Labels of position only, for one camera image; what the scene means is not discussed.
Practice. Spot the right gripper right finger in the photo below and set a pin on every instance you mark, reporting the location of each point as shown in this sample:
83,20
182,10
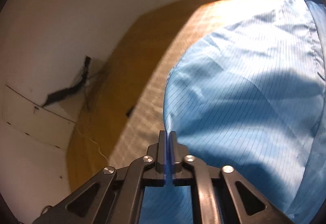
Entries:
181,172

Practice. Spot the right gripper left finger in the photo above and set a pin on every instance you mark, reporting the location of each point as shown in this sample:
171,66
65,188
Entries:
155,162

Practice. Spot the light blue work coat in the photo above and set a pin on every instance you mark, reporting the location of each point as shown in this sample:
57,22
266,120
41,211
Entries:
248,101

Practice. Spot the beige plaid bed cover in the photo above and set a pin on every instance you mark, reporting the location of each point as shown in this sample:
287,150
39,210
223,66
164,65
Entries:
142,129

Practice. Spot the black object on wall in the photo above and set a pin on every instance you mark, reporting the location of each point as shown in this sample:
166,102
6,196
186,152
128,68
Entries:
62,94

